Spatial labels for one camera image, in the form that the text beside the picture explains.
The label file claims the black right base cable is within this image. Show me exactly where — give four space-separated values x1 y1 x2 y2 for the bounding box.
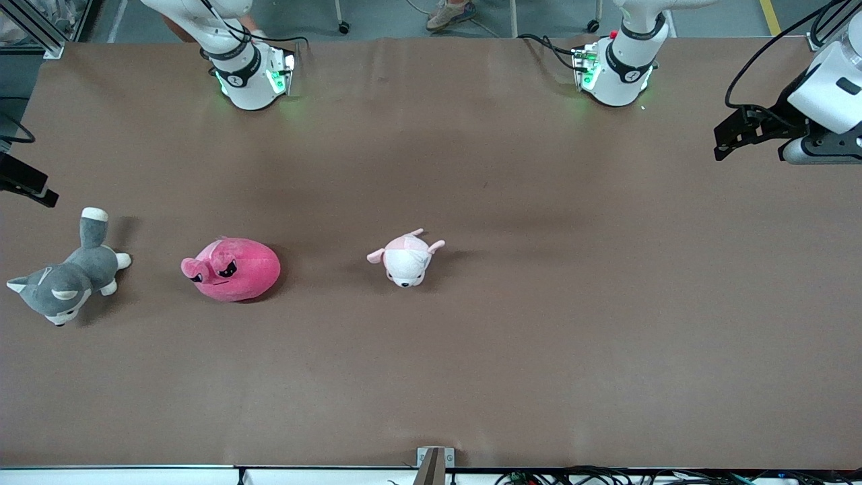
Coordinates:
202 0 310 51

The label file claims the beige shoe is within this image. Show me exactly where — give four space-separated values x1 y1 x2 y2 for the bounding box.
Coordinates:
426 0 476 32

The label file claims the metal table bracket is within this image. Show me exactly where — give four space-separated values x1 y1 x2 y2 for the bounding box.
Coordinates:
417 447 455 470

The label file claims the black base cable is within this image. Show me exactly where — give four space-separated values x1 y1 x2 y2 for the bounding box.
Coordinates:
517 32 588 72
202 0 310 51

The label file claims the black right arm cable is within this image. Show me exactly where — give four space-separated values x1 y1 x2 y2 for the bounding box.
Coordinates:
0 110 36 145

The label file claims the white table edge rail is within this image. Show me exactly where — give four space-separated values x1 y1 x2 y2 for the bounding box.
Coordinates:
0 464 418 485

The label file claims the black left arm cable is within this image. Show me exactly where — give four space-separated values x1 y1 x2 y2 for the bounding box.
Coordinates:
725 0 844 130

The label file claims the hot pink round plush toy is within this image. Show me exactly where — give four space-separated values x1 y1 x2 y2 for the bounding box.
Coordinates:
180 237 281 303

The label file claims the black left base cable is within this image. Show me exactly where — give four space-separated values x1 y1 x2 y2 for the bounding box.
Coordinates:
517 32 588 72

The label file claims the black cable bundle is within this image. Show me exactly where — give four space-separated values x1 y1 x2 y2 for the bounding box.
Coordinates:
495 465 862 485

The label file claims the dark camera mount pole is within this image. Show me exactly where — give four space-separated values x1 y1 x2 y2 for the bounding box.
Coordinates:
412 448 446 485

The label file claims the aluminium frame profile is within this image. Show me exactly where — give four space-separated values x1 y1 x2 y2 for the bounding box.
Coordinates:
0 0 103 60
807 0 851 52

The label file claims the pale pink white plush dog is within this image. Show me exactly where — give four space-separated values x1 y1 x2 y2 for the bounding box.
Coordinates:
366 228 446 288

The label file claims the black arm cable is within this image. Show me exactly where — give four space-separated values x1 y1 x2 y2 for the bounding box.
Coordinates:
0 110 36 145
725 0 844 130

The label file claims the grey white husky plush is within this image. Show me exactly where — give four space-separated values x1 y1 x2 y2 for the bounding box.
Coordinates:
7 207 132 327

